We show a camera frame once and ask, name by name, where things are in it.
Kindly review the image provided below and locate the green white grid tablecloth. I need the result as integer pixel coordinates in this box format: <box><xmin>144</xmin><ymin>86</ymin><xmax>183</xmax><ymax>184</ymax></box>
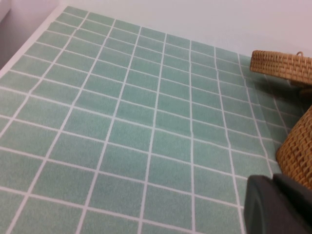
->
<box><xmin>0</xmin><ymin>6</ymin><xmax>312</xmax><ymax>234</ymax></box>

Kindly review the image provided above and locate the woven rattan basket lid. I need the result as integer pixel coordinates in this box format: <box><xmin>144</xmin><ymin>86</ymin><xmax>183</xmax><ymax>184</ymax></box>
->
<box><xmin>250</xmin><ymin>50</ymin><xmax>312</xmax><ymax>87</ymax></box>

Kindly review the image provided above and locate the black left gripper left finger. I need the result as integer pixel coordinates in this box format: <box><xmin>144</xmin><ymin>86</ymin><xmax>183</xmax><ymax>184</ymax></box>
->
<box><xmin>244</xmin><ymin>174</ymin><xmax>309</xmax><ymax>234</ymax></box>

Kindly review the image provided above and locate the woven rattan basket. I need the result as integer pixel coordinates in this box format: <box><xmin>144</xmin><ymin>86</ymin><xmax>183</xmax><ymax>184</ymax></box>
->
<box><xmin>276</xmin><ymin>87</ymin><xmax>312</xmax><ymax>190</ymax></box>

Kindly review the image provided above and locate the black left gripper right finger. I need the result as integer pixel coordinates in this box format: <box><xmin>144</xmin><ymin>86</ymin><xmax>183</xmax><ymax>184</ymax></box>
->
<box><xmin>273</xmin><ymin>173</ymin><xmax>312</xmax><ymax>234</ymax></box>

